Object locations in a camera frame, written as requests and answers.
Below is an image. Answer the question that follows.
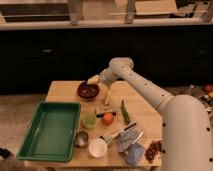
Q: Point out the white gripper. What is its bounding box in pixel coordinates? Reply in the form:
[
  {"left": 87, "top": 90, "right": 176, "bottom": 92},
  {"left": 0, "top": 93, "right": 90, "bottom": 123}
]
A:
[{"left": 87, "top": 68, "right": 118, "bottom": 85}]

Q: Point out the dark red bowl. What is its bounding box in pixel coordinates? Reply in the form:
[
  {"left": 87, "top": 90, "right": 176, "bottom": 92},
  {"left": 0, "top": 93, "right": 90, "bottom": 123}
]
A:
[{"left": 77, "top": 81, "right": 99, "bottom": 99}]

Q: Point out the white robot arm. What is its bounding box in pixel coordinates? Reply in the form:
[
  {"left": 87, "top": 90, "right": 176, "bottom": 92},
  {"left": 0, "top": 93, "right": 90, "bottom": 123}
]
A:
[{"left": 87, "top": 57, "right": 213, "bottom": 171}]

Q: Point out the green plastic tray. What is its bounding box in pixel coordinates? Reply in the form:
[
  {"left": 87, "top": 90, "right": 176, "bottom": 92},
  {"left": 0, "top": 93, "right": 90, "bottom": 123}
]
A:
[{"left": 17, "top": 102, "right": 81, "bottom": 162}]

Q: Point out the wooden brush block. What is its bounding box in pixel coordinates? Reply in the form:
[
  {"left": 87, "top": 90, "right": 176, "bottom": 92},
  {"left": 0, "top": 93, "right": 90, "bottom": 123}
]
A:
[{"left": 95, "top": 105, "right": 116, "bottom": 118}]

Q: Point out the orange fruit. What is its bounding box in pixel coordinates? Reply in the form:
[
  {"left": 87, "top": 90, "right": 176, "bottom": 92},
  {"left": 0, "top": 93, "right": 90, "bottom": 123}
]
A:
[{"left": 101, "top": 113, "right": 114, "bottom": 125}]

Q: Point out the green plastic cup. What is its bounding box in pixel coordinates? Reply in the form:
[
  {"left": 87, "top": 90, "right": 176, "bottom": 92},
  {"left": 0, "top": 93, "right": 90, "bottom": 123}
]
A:
[{"left": 82, "top": 115, "right": 96, "bottom": 130}]

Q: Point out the green pepper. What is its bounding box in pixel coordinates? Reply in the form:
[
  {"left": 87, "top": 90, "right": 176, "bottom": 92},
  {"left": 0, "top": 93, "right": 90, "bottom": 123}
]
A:
[{"left": 121, "top": 100, "right": 131, "bottom": 125}]

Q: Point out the wooden table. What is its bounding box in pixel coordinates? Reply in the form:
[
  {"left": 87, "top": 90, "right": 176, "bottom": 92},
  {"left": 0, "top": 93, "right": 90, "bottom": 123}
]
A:
[{"left": 24, "top": 81, "right": 162, "bottom": 168}]

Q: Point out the metal cup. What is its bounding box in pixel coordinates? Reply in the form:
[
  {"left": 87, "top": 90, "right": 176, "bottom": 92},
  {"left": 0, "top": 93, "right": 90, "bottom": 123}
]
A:
[{"left": 75, "top": 131, "right": 89, "bottom": 148}]

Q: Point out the grey cloth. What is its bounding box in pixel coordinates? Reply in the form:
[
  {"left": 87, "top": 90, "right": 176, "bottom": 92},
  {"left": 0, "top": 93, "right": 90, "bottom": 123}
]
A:
[{"left": 117, "top": 130, "right": 140, "bottom": 153}]

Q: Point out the red grapes bunch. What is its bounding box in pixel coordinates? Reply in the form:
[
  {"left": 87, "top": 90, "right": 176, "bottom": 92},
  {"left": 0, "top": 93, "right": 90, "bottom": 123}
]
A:
[{"left": 145, "top": 140, "right": 162, "bottom": 163}]

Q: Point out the metal spatula black handle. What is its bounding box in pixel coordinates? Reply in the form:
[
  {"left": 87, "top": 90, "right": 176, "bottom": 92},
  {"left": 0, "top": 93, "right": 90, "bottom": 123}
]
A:
[{"left": 101, "top": 122, "right": 137, "bottom": 144}]

